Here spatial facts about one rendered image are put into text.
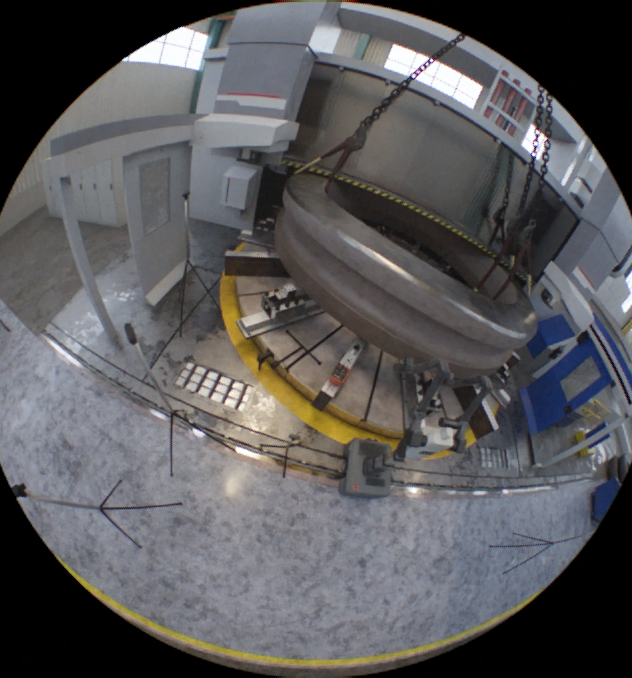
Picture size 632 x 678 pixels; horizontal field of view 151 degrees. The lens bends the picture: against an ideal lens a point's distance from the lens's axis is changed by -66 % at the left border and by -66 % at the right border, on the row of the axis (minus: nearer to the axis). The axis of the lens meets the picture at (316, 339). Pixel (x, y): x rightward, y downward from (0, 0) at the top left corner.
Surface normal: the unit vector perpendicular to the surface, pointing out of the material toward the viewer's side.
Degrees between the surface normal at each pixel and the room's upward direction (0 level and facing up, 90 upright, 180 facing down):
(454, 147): 90
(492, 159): 90
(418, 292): 90
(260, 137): 90
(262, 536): 0
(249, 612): 0
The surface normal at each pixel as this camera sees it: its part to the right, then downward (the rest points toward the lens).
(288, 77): -0.20, 0.71
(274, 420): 0.27, -0.62
